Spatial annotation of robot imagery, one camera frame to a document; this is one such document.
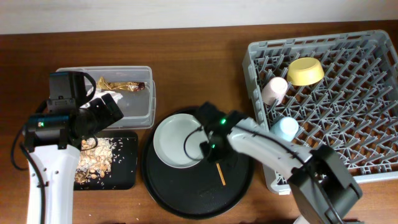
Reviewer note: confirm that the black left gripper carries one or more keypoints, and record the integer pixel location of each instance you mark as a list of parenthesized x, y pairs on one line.
[(107, 118)]

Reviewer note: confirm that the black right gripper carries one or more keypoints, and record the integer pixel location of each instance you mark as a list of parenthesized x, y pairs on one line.
[(211, 152)]

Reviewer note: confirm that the wooden chopstick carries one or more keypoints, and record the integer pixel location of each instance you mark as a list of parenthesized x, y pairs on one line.
[(220, 174)]

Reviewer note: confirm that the gold snack wrapper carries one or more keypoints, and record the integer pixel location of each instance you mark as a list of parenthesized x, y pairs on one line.
[(126, 86)]

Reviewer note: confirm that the light grey plate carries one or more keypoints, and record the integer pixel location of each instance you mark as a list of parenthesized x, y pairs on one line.
[(176, 141)]

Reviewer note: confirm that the food scraps and rice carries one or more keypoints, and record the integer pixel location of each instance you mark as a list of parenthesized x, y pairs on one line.
[(98, 160)]

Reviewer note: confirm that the blue plastic cup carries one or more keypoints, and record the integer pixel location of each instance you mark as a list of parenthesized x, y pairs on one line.
[(286, 128)]

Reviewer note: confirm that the pink plastic cup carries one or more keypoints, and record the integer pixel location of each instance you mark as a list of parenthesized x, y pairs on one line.
[(274, 91)]

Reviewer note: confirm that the yellow bowl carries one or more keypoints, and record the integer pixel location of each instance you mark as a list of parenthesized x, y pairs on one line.
[(305, 71)]

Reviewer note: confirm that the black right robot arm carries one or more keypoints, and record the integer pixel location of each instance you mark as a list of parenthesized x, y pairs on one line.
[(323, 188)]

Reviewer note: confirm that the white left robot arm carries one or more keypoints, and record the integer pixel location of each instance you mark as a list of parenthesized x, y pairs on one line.
[(52, 143)]

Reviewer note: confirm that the grey dishwasher rack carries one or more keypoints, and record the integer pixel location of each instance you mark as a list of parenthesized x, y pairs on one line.
[(353, 108)]

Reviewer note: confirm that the clear plastic bin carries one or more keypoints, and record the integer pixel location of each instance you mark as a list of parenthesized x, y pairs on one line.
[(137, 107)]

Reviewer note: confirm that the round black serving tray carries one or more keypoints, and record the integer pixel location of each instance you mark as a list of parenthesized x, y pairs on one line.
[(196, 192)]

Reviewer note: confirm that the rectangular black tray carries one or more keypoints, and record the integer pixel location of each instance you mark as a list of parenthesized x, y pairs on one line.
[(125, 172)]

